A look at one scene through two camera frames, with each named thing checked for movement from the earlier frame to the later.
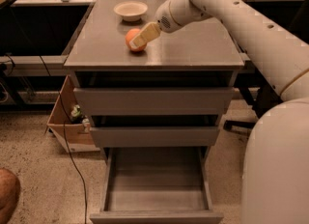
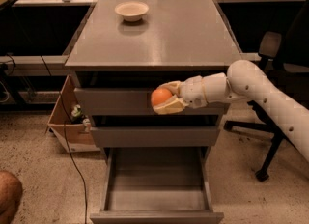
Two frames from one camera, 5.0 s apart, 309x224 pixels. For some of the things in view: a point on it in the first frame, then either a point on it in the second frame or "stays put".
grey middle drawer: x=154 y=136 stays put
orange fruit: x=129 y=36 -> x=159 y=95
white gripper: x=163 y=19 -> x=192 y=92
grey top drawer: x=152 y=101 stays put
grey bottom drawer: x=156 y=185 stays put
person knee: x=10 y=195 stays put
